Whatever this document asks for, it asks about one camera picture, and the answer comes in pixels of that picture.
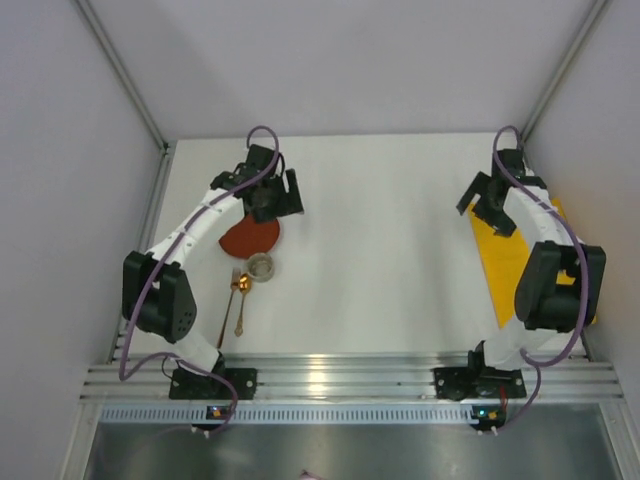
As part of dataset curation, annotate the yellow Pikachu placemat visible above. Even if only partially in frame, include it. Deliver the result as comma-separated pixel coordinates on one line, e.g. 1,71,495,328
470,190,583,333

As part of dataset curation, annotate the red round plate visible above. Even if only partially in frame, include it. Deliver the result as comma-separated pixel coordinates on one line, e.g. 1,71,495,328
219,215,280,259

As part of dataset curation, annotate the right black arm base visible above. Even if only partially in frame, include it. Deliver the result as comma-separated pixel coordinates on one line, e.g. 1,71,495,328
433,367,527,402

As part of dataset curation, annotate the aluminium front rail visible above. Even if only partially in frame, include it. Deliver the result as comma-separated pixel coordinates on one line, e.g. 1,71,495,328
80,354,624,404

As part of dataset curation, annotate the rose gold spoon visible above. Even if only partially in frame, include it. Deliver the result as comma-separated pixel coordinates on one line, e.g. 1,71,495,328
234,273,253,337

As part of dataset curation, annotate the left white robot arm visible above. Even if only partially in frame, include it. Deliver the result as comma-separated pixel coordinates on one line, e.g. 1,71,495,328
119,144,304,380

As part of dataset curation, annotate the aluminium frame post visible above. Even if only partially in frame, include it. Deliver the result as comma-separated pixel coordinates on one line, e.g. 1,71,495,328
70,0,169,152
520,0,612,142

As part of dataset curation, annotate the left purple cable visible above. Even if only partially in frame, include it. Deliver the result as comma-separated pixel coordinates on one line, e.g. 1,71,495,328
117,125,281,382

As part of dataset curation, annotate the right aluminium frame post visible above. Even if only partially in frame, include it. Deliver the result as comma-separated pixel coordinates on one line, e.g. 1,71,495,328
520,0,612,142

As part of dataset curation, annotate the slotted cable duct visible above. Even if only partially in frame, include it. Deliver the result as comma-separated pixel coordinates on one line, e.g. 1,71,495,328
100,404,505,425

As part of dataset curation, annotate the left aluminium frame post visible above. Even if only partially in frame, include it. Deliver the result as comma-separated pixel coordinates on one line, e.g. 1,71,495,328
70,0,169,152

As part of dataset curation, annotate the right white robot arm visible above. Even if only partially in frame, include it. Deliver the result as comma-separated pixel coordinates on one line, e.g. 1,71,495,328
456,148,606,370

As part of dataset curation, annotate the rose gold fork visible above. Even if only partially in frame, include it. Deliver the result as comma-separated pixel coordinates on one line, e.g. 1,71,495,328
216,267,241,350

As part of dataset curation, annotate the small clear glass cup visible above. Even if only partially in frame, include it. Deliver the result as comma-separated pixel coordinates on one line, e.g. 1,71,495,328
245,253,275,283

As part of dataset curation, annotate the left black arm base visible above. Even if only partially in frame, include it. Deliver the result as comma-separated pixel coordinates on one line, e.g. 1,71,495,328
168,368,258,400

